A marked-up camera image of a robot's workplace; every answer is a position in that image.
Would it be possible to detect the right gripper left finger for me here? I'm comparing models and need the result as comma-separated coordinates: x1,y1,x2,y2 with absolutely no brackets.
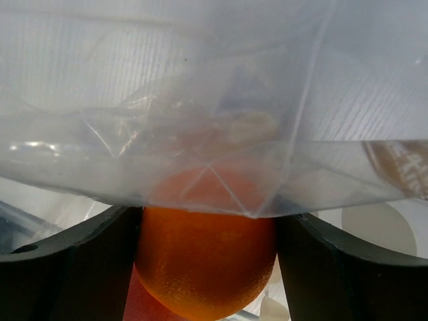
1,207,142,320

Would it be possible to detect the pink fake peach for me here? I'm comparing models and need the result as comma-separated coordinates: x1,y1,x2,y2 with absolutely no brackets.
123,266,177,321

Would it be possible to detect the clear zip top bag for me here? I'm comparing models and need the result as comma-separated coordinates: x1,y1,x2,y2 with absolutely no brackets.
0,0,428,321

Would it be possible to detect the round orange fake orange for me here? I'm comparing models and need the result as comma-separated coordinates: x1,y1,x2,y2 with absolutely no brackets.
135,206,277,320

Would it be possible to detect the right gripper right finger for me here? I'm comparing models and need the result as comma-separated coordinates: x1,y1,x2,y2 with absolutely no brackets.
276,214,427,320

